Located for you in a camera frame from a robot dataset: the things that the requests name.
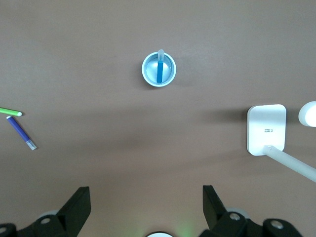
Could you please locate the white lamp stand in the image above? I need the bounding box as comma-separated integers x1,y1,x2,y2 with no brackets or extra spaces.
246,101,316,184

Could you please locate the blue marker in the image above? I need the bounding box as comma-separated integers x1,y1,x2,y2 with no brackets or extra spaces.
156,49,165,84

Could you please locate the green marker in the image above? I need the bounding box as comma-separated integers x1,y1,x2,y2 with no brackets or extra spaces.
0,107,23,118

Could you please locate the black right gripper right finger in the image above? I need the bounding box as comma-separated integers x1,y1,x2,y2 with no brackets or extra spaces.
199,185,304,237

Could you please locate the light blue plastic cup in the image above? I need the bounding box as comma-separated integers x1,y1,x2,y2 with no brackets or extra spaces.
141,51,177,88

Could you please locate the purple marker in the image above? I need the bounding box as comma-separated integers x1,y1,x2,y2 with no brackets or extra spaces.
6,116,38,151

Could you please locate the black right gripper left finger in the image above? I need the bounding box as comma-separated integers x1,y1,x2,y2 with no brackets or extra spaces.
0,186,91,237

